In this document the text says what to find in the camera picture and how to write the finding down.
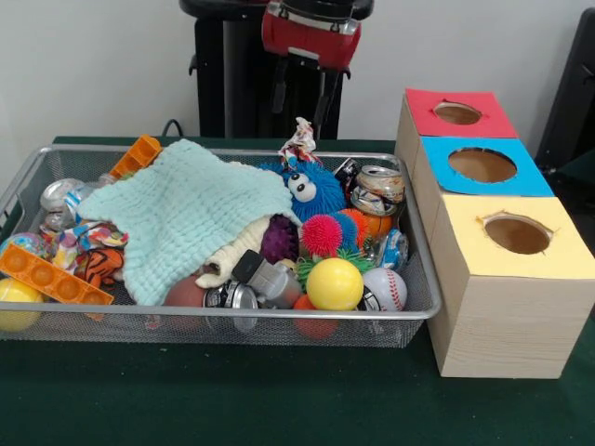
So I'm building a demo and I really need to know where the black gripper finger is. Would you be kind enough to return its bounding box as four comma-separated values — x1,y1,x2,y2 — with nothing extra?
313,69,344,123
271,59,292,114

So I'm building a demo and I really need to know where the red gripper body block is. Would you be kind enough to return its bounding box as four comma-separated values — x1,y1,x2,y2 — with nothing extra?
260,9,363,66

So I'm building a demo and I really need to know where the mint green knitted cloth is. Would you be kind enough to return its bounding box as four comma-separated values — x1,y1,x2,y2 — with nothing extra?
76,138,303,307

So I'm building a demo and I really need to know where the wooden box with three holes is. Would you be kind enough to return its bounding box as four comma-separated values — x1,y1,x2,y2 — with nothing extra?
393,87,595,380

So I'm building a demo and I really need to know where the crushed drink can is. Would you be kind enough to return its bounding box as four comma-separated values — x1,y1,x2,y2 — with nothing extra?
349,164,405,217

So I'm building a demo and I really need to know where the blue spiky toy with eyes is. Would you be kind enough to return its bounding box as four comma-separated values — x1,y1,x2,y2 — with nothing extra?
259,160,348,224

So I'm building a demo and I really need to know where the pink blue orange spiky caterpillar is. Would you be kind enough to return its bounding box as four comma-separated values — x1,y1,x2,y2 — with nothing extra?
299,207,373,257

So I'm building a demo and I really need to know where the short orange plastic block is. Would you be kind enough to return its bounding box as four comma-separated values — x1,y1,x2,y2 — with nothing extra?
109,134,163,180

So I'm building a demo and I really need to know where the yellow smooth ball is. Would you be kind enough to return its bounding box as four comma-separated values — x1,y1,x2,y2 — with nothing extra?
305,257,364,311

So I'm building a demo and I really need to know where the white baseball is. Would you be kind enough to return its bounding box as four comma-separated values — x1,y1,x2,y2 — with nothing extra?
361,268,409,312

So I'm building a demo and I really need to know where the black panel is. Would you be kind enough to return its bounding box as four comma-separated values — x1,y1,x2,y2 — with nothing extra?
534,7,595,164

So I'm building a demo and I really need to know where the long orange plastic block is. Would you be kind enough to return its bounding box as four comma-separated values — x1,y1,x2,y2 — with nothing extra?
0,242,115,308

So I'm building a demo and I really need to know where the dark green table cloth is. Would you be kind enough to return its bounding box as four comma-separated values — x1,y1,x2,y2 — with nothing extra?
0,135,595,446

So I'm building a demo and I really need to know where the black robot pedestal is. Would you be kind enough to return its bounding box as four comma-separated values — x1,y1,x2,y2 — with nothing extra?
178,0,376,140

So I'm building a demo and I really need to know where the colourful knotted rope toy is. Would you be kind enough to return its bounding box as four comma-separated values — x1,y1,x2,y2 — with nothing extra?
277,116,318,168

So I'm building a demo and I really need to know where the silver wire mesh bin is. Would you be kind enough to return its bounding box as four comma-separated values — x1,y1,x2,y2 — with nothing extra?
0,143,443,348

